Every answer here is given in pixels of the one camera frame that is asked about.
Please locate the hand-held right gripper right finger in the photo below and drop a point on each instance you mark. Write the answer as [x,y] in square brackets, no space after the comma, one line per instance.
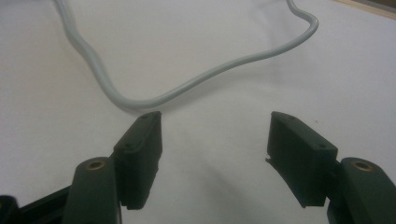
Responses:
[306,165]

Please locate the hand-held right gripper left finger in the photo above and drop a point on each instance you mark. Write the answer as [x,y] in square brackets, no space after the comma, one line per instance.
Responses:
[137,161]

